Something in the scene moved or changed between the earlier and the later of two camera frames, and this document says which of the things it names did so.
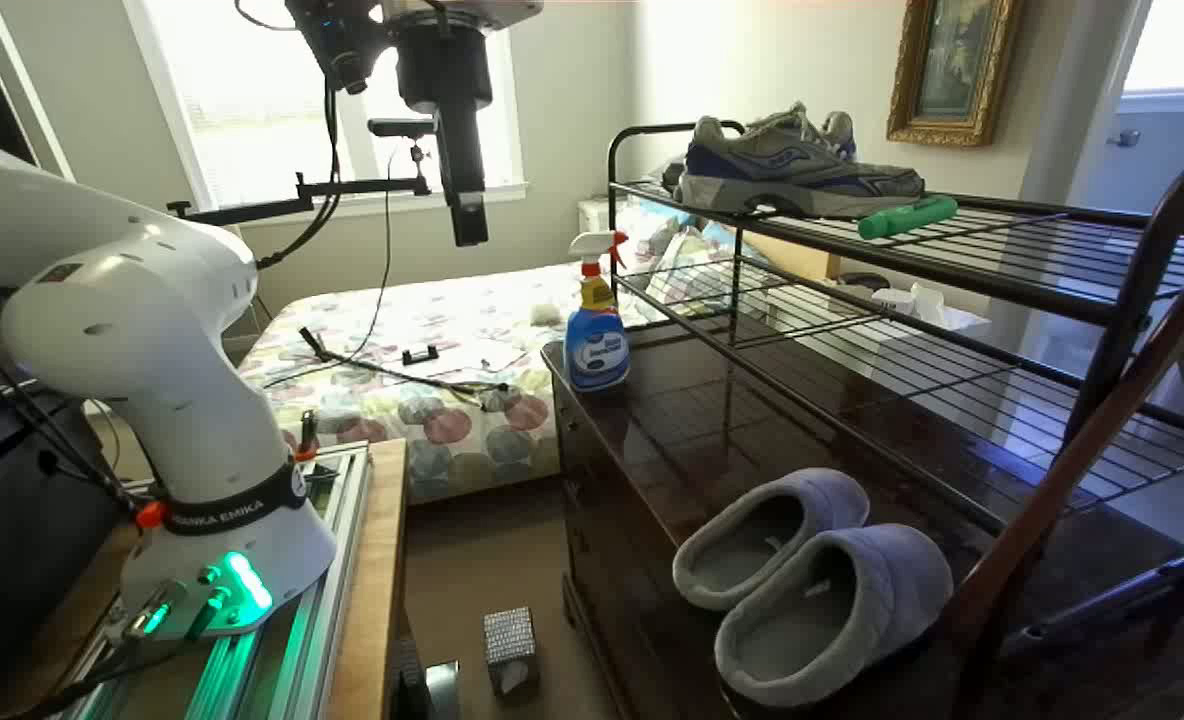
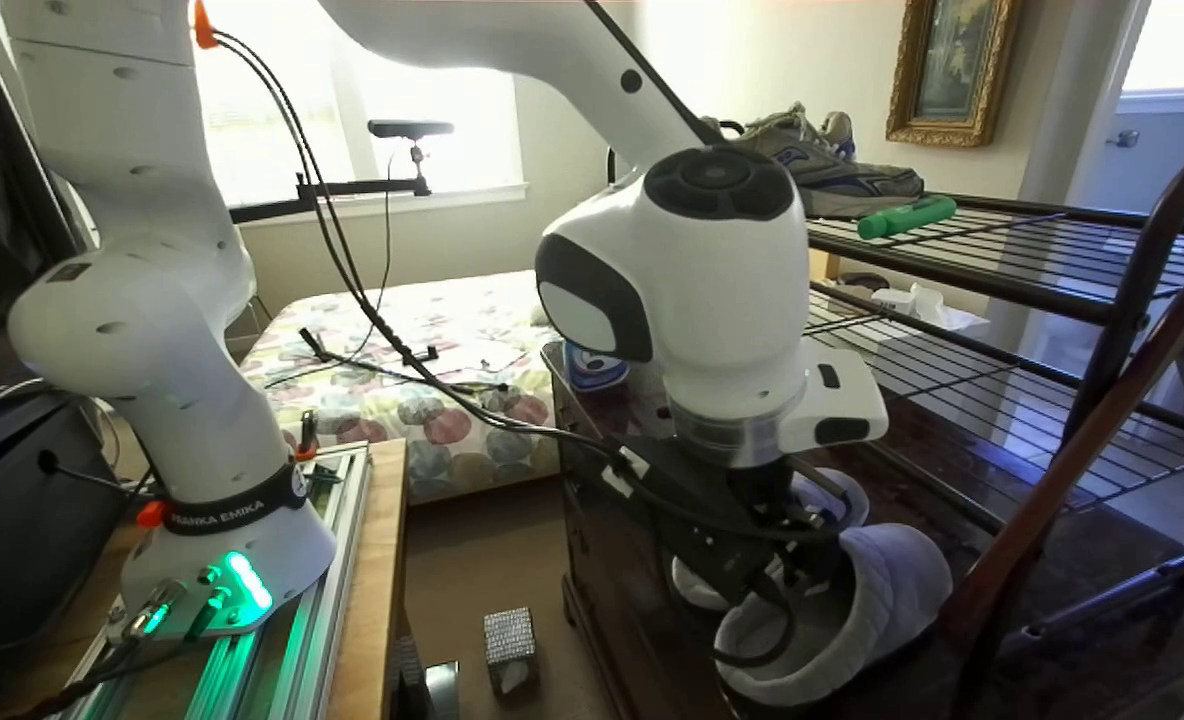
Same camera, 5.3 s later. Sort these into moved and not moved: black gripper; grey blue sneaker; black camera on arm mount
Moved: black gripper
Not moved: black camera on arm mount; grey blue sneaker
